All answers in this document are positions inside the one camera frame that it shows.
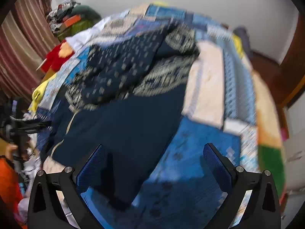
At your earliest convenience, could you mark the red plush toy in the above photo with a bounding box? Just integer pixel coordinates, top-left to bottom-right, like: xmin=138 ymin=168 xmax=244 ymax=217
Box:
xmin=42 ymin=40 xmax=73 ymax=72

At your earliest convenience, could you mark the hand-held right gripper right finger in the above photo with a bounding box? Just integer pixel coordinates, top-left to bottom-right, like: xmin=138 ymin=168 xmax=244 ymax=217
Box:
xmin=202 ymin=143 xmax=282 ymax=229

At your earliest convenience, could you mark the grey backpack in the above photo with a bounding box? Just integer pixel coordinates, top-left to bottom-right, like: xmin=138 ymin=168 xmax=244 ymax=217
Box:
xmin=232 ymin=27 xmax=253 ymax=58

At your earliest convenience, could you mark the red box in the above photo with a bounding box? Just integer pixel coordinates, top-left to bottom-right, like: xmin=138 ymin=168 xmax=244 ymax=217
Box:
xmin=36 ymin=57 xmax=48 ymax=71

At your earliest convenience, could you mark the navy patterned hoodie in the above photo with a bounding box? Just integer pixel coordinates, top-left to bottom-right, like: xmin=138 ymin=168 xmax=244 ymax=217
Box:
xmin=39 ymin=20 xmax=201 ymax=211

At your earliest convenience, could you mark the green patterned cloth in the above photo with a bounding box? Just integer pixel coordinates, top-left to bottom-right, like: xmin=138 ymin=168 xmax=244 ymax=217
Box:
xmin=57 ymin=20 xmax=96 ymax=41

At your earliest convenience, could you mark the person's left hand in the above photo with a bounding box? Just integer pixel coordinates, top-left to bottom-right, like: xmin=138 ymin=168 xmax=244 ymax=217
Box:
xmin=4 ymin=144 xmax=19 ymax=161

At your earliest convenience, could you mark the orange box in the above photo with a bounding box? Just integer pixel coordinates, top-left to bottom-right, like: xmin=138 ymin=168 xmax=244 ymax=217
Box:
xmin=62 ymin=14 xmax=81 ymax=28

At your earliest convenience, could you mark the wooden wardrobe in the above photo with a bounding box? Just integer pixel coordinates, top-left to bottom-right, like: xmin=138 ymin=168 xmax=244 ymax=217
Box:
xmin=274 ymin=11 xmax=305 ymax=109

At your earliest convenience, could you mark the white appliance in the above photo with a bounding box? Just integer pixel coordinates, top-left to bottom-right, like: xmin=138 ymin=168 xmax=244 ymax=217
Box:
xmin=282 ymin=100 xmax=305 ymax=197

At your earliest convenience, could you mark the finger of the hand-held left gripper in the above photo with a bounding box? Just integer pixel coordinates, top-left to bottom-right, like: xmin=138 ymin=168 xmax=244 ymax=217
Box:
xmin=10 ymin=117 xmax=52 ymax=134

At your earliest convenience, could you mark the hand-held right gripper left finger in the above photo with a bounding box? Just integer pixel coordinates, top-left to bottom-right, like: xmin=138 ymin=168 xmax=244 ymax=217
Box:
xmin=27 ymin=144 xmax=112 ymax=229

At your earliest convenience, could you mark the yellow plush toy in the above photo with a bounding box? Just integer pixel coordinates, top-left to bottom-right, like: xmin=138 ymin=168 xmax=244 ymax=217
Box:
xmin=28 ymin=73 xmax=58 ymax=112

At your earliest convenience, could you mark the white sheet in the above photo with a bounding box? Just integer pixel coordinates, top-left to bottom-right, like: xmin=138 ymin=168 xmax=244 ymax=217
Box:
xmin=65 ymin=17 xmax=110 ymax=51

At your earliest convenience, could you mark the blue patchwork quilt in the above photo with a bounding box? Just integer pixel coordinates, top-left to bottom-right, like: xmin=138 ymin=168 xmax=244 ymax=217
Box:
xmin=28 ymin=2 xmax=286 ymax=229

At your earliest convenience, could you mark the striped red curtain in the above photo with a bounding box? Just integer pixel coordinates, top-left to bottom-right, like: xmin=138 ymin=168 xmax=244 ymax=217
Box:
xmin=0 ymin=0 xmax=60 ymax=102

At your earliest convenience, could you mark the pile of clothes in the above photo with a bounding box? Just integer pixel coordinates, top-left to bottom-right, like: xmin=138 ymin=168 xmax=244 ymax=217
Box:
xmin=46 ymin=0 xmax=81 ymax=32

